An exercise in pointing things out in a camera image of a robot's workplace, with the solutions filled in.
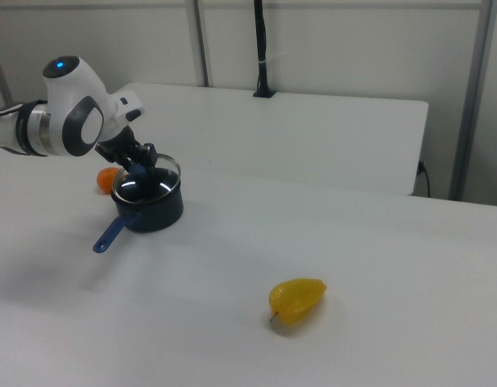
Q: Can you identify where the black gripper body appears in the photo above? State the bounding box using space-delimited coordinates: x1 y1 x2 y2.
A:
94 126 147 167

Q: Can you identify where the glass lid with blue knob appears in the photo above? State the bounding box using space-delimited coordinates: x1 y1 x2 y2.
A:
111 152 182 205

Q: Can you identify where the orange mandarin fruit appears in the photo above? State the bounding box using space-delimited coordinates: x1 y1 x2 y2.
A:
96 166 121 195

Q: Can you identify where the yellow starfruit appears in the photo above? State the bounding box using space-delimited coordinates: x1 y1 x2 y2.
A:
267 277 329 327

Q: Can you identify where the dark saucepan with blue handle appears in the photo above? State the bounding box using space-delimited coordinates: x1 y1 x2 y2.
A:
92 167 185 255

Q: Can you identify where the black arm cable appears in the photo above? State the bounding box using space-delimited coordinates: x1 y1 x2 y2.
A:
0 102 24 119

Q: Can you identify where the grey partition post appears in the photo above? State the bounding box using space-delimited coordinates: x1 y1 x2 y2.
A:
184 0 213 87
448 0 497 202

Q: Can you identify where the black camera pole with base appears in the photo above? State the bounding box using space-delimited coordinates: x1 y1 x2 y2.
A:
252 0 278 99

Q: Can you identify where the black power cable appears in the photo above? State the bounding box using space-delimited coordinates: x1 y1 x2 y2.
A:
416 160 433 199

